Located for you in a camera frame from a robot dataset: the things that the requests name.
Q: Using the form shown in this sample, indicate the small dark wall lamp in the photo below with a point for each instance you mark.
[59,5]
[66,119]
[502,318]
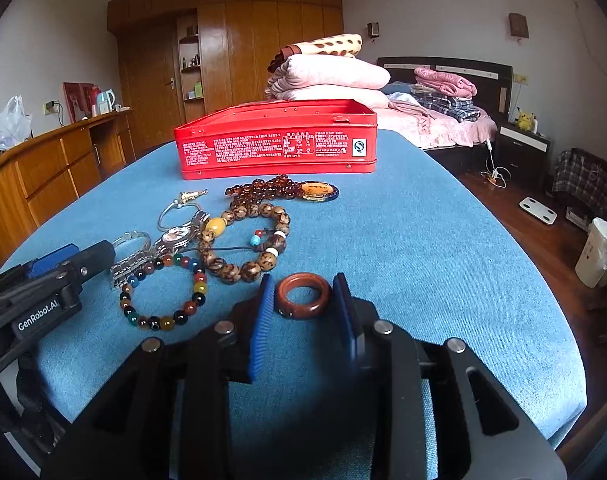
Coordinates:
[373,29]

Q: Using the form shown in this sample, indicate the silver bangle with gold charm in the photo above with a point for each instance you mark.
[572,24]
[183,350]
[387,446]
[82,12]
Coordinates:
[193,195]

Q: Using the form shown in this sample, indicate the plaid bag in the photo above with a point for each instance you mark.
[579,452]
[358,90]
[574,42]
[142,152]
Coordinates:
[581,180]

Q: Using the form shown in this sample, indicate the silver wristwatch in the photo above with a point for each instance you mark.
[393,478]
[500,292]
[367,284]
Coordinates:
[176,235]

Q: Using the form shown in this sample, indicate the bedside wall socket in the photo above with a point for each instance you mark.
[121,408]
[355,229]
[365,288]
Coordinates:
[521,78]

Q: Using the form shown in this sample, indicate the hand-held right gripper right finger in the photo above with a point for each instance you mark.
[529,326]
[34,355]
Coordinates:
[347,312]

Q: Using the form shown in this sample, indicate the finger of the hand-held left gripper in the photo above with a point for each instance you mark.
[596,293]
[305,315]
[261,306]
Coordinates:
[53,258]
[90,258]

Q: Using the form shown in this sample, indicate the spotted cream blanket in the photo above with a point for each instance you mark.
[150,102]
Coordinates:
[338,45]

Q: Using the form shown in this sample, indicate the wooden wardrobe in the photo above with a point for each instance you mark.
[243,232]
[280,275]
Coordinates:
[233,50]

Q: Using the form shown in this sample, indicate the folded pink clothes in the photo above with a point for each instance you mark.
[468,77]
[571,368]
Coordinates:
[443,82]

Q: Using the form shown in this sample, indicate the folded pink quilt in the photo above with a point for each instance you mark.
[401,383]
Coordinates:
[333,75]

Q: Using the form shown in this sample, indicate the red gift box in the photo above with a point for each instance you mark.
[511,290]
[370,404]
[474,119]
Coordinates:
[75,100]

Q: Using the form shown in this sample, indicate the brown wall lamp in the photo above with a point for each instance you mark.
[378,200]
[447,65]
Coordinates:
[518,25]

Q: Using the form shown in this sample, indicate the white bin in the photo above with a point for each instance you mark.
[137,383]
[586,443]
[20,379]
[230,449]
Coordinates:
[596,255]

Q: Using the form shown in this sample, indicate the black nightstand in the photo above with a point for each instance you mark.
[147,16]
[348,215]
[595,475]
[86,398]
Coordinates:
[523,155]

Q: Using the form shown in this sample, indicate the white bathroom scale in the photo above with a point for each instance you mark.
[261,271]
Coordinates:
[538,211]

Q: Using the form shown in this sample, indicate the red tin box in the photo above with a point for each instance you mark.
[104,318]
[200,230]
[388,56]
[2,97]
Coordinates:
[263,152]

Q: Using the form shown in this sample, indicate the yellow plush toy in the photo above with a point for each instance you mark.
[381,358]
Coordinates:
[524,120]

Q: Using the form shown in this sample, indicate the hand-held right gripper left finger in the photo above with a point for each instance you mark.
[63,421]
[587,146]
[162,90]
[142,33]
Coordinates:
[261,327]

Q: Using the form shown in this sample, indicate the wall socket with plug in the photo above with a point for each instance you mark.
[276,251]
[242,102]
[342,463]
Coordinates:
[50,107]

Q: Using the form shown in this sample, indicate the wooden sideboard cabinet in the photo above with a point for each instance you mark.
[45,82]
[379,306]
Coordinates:
[43,170]

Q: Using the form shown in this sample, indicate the folded plaid clothes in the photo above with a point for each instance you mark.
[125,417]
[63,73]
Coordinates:
[448,106]

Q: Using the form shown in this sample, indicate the plain silver bangle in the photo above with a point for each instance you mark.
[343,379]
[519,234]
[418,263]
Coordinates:
[133,235]

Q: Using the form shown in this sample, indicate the bed with pink sheet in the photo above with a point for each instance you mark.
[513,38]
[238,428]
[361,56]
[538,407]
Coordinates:
[453,130]

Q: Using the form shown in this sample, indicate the light blue kettle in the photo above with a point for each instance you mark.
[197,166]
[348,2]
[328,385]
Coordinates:
[105,102]

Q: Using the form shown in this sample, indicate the white plastic bag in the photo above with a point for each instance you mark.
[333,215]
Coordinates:
[10,125]

